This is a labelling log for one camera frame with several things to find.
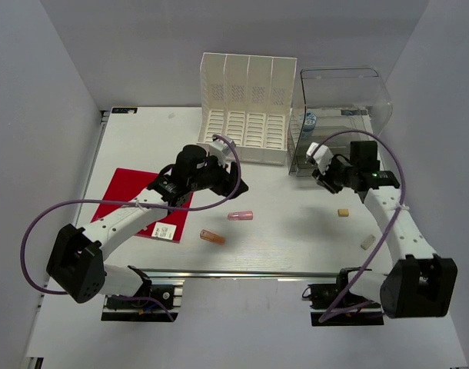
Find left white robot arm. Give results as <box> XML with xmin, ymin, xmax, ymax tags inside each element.
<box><xmin>46</xmin><ymin>138</ymin><xmax>248</xmax><ymax>307</ymax></box>

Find white eraser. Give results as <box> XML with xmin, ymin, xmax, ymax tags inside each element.
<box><xmin>360</xmin><ymin>234</ymin><xmax>376</xmax><ymax>250</ymax></box>

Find pink correction tape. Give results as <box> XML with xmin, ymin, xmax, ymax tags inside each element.
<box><xmin>227</xmin><ymin>211</ymin><xmax>254</xmax><ymax>221</ymax></box>

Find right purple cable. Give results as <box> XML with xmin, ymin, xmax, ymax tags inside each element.
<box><xmin>318</xmin><ymin>129</ymin><xmax>407</xmax><ymax>323</ymax></box>

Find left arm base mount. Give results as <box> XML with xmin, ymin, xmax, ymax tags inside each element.
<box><xmin>101</xmin><ymin>278</ymin><xmax>185</xmax><ymax>323</ymax></box>

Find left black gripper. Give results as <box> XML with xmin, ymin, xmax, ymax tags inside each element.
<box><xmin>188</xmin><ymin>151</ymin><xmax>248</xmax><ymax>200</ymax></box>

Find purple cable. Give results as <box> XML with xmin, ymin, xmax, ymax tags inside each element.
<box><xmin>318</xmin><ymin>129</ymin><xmax>407</xmax><ymax>323</ymax></box>
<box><xmin>20</xmin><ymin>134</ymin><xmax>243</xmax><ymax>296</ymax></box>

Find orange correction tape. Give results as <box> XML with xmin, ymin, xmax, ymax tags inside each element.
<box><xmin>200</xmin><ymin>229</ymin><xmax>225</xmax><ymax>244</ymax></box>

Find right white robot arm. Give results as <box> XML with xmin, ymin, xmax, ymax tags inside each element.
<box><xmin>306</xmin><ymin>141</ymin><xmax>457</xmax><ymax>321</ymax></box>

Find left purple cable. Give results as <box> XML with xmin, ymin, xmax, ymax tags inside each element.
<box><xmin>20</xmin><ymin>134</ymin><xmax>243</xmax><ymax>296</ymax></box>

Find red notebook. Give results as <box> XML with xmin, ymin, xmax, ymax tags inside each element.
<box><xmin>95</xmin><ymin>167</ymin><xmax>195</xmax><ymax>244</ymax></box>

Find white file organizer rack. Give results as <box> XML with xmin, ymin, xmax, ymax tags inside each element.
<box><xmin>198</xmin><ymin>52</ymin><xmax>297</xmax><ymax>165</ymax></box>

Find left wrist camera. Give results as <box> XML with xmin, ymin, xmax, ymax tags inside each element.
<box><xmin>208</xmin><ymin>136</ymin><xmax>236</xmax><ymax>166</ymax></box>

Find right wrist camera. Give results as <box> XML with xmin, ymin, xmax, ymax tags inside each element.
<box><xmin>306</xmin><ymin>142</ymin><xmax>333</xmax><ymax>175</ymax></box>

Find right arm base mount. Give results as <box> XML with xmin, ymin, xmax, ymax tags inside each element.
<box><xmin>301</xmin><ymin>268</ymin><xmax>384</xmax><ymax>327</ymax></box>

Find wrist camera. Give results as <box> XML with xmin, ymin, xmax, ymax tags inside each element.
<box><xmin>306</xmin><ymin>142</ymin><xmax>333</xmax><ymax>175</ymax></box>
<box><xmin>208</xmin><ymin>136</ymin><xmax>236</xmax><ymax>166</ymax></box>

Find blue lidded jar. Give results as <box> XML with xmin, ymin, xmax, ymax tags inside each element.
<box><xmin>301</xmin><ymin>111</ymin><xmax>317</xmax><ymax>139</ymax></box>

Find yellow eraser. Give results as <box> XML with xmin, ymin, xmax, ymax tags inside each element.
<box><xmin>338</xmin><ymin>208</ymin><xmax>350</xmax><ymax>218</ymax></box>

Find clear acrylic storage box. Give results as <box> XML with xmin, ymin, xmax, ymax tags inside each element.
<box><xmin>287</xmin><ymin>66</ymin><xmax>393</xmax><ymax>177</ymax></box>

